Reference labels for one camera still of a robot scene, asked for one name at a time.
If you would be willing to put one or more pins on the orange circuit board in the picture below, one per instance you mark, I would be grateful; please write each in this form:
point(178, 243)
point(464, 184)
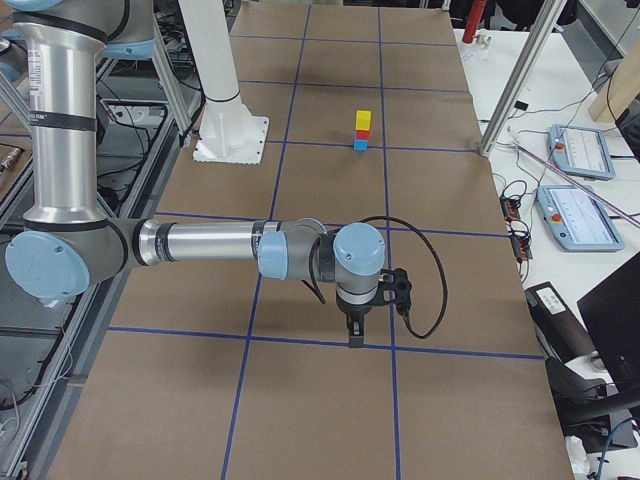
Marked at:
point(510, 208)

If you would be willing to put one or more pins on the blue cube block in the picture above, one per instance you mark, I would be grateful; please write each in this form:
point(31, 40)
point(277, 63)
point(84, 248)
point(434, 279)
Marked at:
point(360, 145)

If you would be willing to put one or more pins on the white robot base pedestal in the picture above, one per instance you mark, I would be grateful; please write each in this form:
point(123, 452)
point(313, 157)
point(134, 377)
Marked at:
point(228, 132)

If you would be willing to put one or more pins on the teach pendant tablet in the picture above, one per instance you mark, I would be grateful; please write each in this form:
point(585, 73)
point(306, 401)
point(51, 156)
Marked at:
point(580, 151)
point(577, 222)

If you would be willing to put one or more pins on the far teach pendant tablet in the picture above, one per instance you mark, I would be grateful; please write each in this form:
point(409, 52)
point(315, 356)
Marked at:
point(580, 151)

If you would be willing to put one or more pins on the near teach pendant tablet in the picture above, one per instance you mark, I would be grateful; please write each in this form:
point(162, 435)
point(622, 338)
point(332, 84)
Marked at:
point(577, 222)

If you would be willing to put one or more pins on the red cylinder bottle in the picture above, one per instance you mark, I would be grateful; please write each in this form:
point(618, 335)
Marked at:
point(473, 20)

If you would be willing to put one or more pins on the aluminium frame post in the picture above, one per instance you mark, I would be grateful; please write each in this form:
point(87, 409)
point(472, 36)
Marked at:
point(540, 31)

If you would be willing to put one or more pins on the black computer monitor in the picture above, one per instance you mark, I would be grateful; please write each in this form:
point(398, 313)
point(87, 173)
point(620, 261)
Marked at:
point(610, 312)

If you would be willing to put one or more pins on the yellow cube block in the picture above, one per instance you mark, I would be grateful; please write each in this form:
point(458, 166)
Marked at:
point(363, 120)

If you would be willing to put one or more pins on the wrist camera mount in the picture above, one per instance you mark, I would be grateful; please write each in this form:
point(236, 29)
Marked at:
point(394, 288)

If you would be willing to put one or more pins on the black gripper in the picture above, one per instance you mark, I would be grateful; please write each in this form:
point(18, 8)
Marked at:
point(353, 310)

